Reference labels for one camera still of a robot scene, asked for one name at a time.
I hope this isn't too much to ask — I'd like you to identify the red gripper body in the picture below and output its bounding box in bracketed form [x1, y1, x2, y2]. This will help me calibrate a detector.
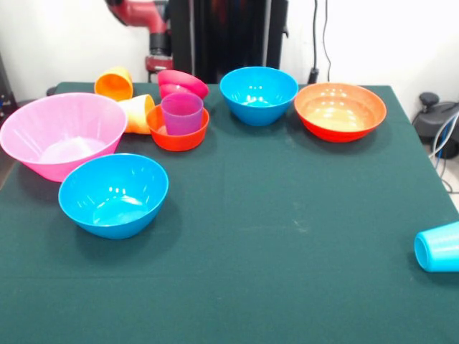
[144, 55, 174, 74]

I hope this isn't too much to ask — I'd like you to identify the small crimson bowl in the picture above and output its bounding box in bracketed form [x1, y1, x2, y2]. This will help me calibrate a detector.
[157, 70, 209, 100]

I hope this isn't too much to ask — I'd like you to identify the orange cup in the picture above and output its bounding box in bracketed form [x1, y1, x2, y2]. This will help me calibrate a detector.
[94, 67, 134, 102]

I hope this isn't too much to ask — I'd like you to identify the yellow cup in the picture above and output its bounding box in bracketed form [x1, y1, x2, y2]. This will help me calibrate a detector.
[117, 93, 156, 135]

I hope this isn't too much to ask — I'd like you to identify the purple cup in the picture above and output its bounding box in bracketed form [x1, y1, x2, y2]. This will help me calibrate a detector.
[160, 92, 204, 136]

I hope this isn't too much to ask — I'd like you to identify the small orange bowl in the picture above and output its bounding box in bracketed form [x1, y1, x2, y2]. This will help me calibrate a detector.
[146, 104, 210, 152]

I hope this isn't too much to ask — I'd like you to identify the blue bowl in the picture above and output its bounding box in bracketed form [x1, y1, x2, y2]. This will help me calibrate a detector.
[58, 153, 170, 240]
[219, 66, 299, 127]

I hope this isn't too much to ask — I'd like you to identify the large pink bowl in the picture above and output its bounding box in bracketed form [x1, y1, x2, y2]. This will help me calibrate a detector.
[0, 92, 128, 183]

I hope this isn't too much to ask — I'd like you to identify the large orange bowl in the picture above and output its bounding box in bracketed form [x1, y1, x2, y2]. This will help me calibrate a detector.
[294, 82, 387, 143]

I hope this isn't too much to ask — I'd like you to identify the light blue cup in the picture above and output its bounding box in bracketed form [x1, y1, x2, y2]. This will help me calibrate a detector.
[413, 221, 459, 273]

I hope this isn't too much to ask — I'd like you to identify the black equipment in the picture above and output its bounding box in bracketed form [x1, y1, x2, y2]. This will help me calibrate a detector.
[0, 53, 16, 119]

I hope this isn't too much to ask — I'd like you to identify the dark green table cloth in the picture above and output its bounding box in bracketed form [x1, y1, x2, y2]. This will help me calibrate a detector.
[0, 82, 459, 344]

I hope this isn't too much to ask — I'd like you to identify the black wall cable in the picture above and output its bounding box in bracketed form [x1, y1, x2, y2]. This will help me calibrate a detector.
[308, 0, 344, 87]

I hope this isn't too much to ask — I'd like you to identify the blue cable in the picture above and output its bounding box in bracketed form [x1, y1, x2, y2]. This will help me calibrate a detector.
[432, 114, 459, 159]

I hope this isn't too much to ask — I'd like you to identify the white cable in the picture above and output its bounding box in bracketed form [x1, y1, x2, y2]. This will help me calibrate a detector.
[428, 110, 459, 194]

